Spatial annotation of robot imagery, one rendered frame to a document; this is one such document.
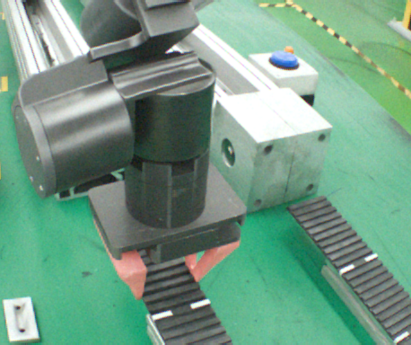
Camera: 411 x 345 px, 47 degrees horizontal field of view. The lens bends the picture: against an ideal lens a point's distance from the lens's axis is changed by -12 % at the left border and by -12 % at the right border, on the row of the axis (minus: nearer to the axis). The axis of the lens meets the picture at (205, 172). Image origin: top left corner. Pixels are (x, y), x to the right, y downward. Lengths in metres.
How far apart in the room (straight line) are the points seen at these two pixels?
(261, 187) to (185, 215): 0.22
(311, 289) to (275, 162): 0.14
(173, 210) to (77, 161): 0.09
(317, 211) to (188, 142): 0.26
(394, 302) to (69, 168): 0.33
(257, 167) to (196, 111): 0.24
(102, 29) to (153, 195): 0.11
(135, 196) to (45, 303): 0.18
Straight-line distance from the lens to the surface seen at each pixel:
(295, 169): 0.58
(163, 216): 0.36
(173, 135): 0.31
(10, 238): 0.56
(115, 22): 0.32
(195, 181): 0.34
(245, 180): 0.57
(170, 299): 0.44
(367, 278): 0.50
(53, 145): 0.28
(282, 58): 0.77
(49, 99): 0.29
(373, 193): 0.67
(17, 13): 0.93
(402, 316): 0.49
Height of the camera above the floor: 1.17
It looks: 38 degrees down
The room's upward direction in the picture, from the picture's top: 6 degrees clockwise
